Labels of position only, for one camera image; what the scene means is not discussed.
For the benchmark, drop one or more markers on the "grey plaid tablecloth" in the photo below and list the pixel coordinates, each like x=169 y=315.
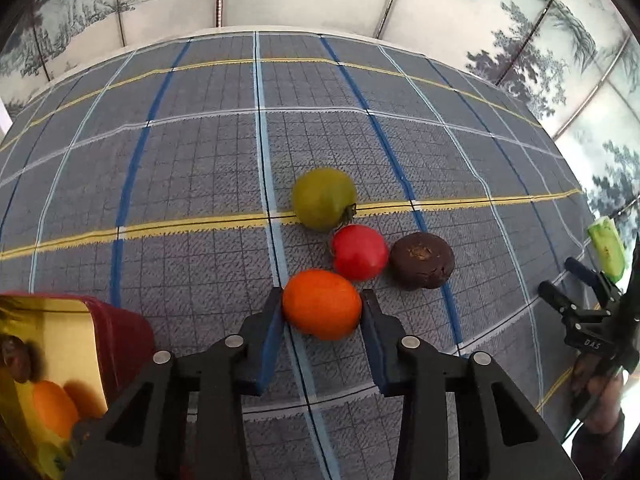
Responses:
x=200 y=160

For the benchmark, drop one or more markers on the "dark brown round fruit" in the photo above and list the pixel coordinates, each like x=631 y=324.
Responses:
x=422 y=262
x=17 y=360

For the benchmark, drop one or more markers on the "person's right hand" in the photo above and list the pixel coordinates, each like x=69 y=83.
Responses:
x=607 y=400

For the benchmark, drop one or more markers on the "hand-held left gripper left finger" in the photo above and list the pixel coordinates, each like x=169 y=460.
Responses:
x=270 y=340

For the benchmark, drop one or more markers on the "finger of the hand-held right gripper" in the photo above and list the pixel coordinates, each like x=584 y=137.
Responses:
x=565 y=307
x=587 y=272

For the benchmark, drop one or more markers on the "red tomato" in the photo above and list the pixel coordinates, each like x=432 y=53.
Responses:
x=360 y=252

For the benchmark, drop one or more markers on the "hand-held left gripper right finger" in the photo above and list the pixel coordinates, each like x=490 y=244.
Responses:
x=374 y=340

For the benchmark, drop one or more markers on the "green packet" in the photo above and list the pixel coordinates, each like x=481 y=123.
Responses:
x=607 y=247

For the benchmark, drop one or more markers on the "orange fruit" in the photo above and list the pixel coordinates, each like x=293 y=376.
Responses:
x=321 y=305
x=52 y=407

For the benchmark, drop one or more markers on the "person's right forearm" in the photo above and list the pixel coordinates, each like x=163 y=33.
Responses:
x=595 y=452

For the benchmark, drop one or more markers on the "red tin box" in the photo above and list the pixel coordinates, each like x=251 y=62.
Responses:
x=125 y=340

